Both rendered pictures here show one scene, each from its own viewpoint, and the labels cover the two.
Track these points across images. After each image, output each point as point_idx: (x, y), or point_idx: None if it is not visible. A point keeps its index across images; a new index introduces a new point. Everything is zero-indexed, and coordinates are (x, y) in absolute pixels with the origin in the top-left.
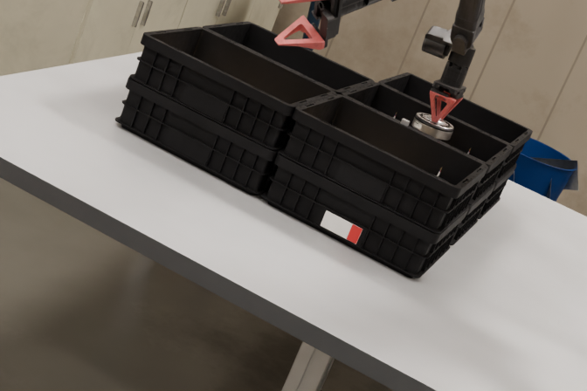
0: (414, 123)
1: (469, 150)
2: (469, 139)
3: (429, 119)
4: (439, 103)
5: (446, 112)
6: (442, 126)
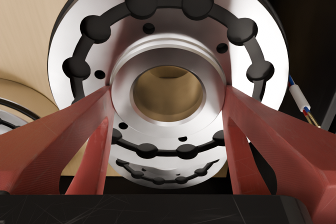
0: None
1: (256, 159)
2: (267, 180)
3: (114, 69)
4: (251, 140)
5: (230, 162)
6: (122, 133)
